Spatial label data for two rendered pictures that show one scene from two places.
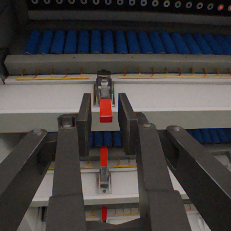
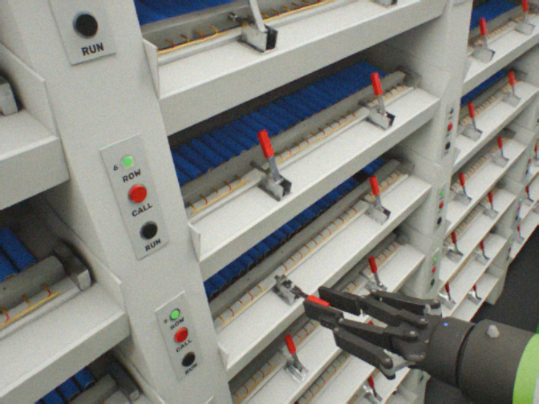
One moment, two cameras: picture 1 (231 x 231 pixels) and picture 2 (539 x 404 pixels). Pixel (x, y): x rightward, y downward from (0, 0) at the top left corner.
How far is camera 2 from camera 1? 0.55 m
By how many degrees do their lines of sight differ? 31
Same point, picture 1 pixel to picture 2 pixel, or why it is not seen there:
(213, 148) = (349, 276)
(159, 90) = (313, 264)
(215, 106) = (351, 253)
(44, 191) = not seen: outside the picture
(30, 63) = (223, 306)
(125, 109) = (344, 296)
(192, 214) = not seen: hidden behind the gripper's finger
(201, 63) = (323, 225)
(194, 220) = not seen: hidden behind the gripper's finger
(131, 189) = (319, 357)
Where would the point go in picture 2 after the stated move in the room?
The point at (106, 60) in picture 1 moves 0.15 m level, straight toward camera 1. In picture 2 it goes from (270, 266) to (345, 309)
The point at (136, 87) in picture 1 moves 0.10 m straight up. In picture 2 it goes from (297, 272) to (293, 224)
